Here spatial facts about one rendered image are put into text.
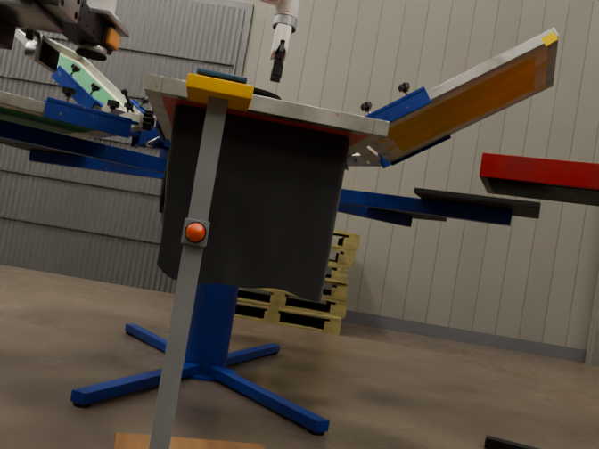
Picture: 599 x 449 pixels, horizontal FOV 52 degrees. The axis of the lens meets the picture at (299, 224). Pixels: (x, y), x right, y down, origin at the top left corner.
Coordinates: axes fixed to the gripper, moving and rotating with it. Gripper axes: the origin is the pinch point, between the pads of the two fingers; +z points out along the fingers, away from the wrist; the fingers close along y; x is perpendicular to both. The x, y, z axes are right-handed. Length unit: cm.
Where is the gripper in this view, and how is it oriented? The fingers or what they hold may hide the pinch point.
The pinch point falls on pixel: (276, 74)
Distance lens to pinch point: 202.9
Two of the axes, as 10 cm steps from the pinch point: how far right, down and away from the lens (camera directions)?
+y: 1.4, -0.1, -9.9
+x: 9.8, 1.7, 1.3
